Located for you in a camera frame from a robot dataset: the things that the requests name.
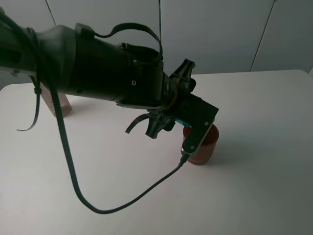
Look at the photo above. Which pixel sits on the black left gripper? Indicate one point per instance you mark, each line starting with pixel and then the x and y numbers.
pixel 178 103

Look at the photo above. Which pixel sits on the teal translucent cup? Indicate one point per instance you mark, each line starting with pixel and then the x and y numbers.
pixel 184 124

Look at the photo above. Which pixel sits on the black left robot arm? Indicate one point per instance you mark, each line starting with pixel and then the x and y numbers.
pixel 80 62

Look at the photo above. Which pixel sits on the red plastic cup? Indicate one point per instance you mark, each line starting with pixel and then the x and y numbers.
pixel 206 149

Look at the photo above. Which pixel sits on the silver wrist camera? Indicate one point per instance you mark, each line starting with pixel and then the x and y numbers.
pixel 202 130

